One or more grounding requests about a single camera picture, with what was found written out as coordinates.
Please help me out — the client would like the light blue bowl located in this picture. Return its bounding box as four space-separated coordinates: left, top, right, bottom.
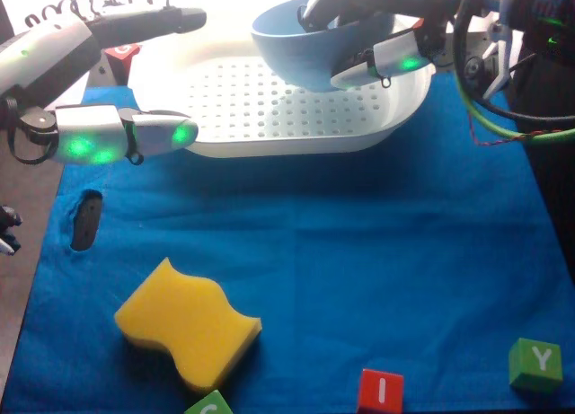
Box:
250 0 396 92

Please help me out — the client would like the yellow and green sponge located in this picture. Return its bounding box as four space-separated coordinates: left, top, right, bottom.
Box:
113 256 264 393

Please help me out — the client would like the blue table cloth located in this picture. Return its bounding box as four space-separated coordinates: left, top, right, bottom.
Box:
0 70 575 414

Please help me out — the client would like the white perforated plastic tray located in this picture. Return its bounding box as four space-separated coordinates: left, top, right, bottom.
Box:
128 7 437 159

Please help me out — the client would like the red block letter I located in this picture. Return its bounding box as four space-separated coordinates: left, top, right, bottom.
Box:
357 367 405 414

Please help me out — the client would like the red block letter G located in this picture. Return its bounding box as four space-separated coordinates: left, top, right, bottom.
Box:
103 43 143 85

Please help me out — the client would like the green block letter C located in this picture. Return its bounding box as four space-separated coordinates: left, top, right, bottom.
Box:
182 389 234 414

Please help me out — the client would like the green block letter Y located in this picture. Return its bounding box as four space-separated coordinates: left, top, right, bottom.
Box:
508 337 565 393

